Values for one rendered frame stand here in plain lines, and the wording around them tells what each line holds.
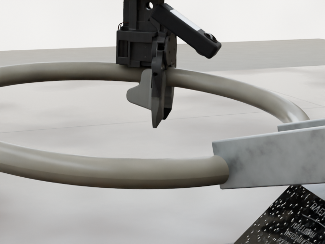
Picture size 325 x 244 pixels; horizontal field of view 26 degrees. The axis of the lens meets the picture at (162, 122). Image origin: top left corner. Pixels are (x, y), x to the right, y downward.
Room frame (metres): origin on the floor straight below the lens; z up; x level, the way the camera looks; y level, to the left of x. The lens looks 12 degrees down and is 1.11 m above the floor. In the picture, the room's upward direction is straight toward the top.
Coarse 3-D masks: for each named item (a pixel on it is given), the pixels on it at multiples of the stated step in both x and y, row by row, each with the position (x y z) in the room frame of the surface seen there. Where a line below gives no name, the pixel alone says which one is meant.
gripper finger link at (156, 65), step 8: (160, 48) 1.08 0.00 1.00; (160, 56) 1.06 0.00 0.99; (152, 64) 1.06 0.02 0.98; (160, 64) 1.06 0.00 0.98; (152, 72) 1.06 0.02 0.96; (160, 72) 1.06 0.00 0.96; (152, 80) 1.07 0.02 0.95; (160, 80) 1.06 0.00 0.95; (152, 88) 1.07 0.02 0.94; (160, 88) 1.06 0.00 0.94; (152, 96) 1.06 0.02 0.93; (160, 96) 1.06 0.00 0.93
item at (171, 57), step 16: (128, 0) 1.12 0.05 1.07; (144, 0) 1.10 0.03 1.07; (160, 0) 1.09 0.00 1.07; (128, 16) 1.12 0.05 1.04; (144, 16) 1.10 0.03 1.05; (128, 32) 1.08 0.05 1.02; (144, 32) 1.08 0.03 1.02; (160, 32) 1.08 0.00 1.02; (128, 48) 1.08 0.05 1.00; (144, 48) 1.08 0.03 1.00; (176, 48) 1.13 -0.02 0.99; (128, 64) 1.09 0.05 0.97; (144, 64) 1.09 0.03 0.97
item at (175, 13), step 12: (156, 12) 1.09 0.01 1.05; (168, 12) 1.08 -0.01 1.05; (168, 24) 1.08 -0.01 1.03; (180, 24) 1.08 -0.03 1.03; (192, 24) 1.10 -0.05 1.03; (180, 36) 1.08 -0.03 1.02; (192, 36) 1.07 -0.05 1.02; (204, 36) 1.07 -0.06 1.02; (204, 48) 1.07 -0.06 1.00; (216, 48) 1.07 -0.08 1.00
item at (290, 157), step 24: (312, 120) 0.74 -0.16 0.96; (216, 144) 0.69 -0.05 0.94; (240, 144) 0.66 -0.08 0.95; (264, 144) 0.64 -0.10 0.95; (288, 144) 0.62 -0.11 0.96; (312, 144) 0.61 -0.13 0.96; (240, 168) 0.66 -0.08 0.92; (264, 168) 0.64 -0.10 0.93; (288, 168) 0.62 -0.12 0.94; (312, 168) 0.60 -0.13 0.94
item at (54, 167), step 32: (32, 64) 1.06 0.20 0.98; (64, 64) 1.08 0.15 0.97; (96, 64) 1.10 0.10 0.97; (224, 96) 1.05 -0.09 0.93; (256, 96) 0.99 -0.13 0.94; (0, 160) 0.66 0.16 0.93; (32, 160) 0.65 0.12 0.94; (64, 160) 0.65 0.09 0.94; (96, 160) 0.65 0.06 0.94; (128, 160) 0.65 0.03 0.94; (160, 160) 0.66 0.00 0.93; (192, 160) 0.67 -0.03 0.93; (224, 160) 0.68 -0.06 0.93
